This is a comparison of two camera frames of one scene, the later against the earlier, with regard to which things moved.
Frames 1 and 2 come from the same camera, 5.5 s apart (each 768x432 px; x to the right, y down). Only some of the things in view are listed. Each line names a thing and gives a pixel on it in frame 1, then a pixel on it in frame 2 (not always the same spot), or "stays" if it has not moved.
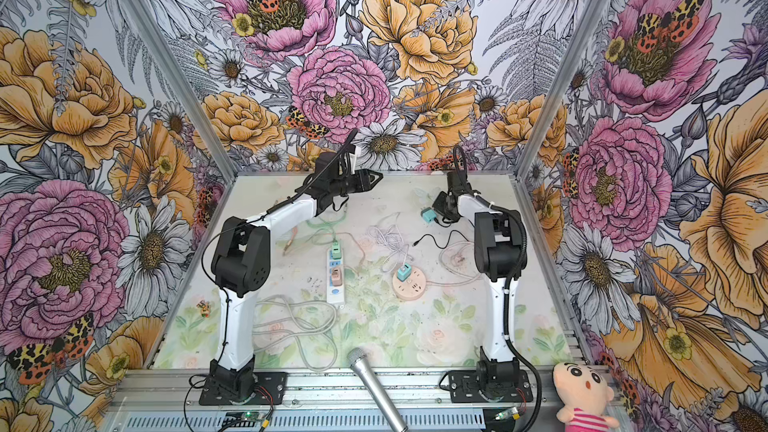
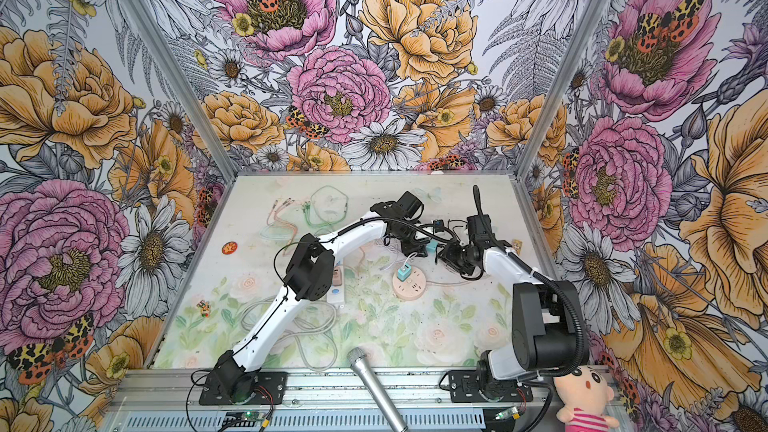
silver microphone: [364, 368] stays
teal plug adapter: [404, 272] stays
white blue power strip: [335, 275] stays
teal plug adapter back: [428, 214] -> [431, 247]
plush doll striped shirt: [585, 394] stays
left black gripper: [366, 177] -> [414, 248]
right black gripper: [438, 208] -> [448, 256]
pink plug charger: [337, 278] stays
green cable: [328, 224] stays
